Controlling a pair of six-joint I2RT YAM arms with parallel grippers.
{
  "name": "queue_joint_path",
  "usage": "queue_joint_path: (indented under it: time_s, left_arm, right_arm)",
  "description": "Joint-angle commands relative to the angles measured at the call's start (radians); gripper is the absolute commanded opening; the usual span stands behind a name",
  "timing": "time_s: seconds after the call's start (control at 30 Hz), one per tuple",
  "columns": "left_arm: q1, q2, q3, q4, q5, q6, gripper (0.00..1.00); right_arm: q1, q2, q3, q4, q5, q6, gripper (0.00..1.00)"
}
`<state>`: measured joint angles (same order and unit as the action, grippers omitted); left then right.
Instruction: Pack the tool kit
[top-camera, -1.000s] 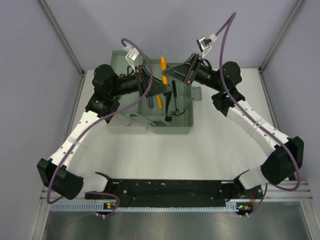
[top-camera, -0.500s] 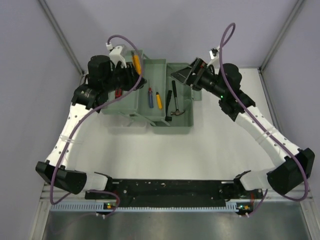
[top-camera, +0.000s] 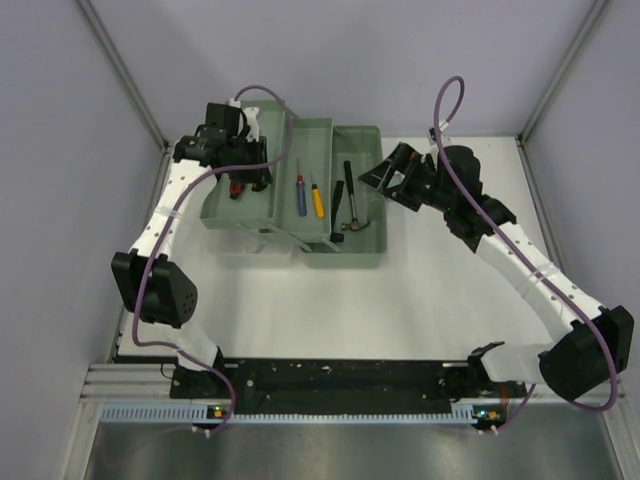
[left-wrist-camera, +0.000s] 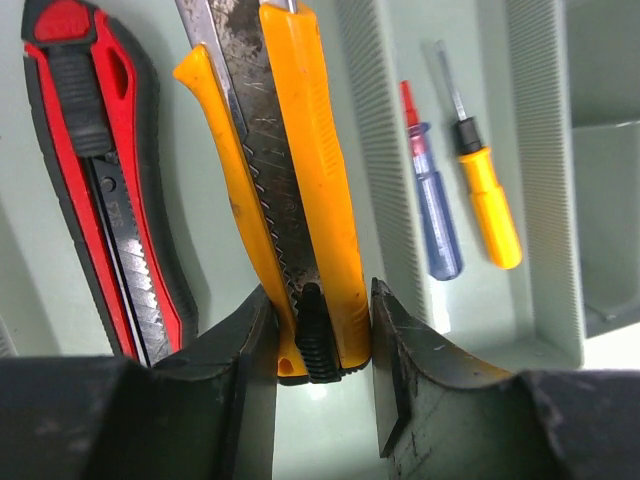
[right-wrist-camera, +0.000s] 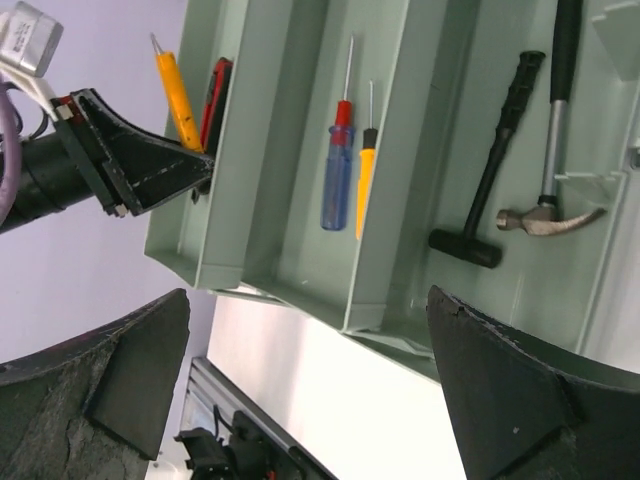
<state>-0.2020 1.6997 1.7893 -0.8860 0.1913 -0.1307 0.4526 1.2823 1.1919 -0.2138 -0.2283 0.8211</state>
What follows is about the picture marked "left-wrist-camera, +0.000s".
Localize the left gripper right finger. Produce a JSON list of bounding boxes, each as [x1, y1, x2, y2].
[[371, 279, 639, 479]]

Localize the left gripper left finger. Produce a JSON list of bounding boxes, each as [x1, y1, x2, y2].
[[1, 288, 278, 479]]

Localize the blue handled screwdriver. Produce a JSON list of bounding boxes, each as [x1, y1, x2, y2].
[[400, 81, 464, 281]]

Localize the orange handled screwdriver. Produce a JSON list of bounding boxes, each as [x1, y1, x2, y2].
[[435, 40, 522, 270]]

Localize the translucent green tool box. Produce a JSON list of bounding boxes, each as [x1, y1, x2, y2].
[[0, 0, 640, 480]]

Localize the red handled pliers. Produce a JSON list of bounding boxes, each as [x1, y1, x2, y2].
[[21, 1, 198, 366]]

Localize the orange black utility knife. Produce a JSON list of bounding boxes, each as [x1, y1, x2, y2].
[[174, 1, 371, 384]]

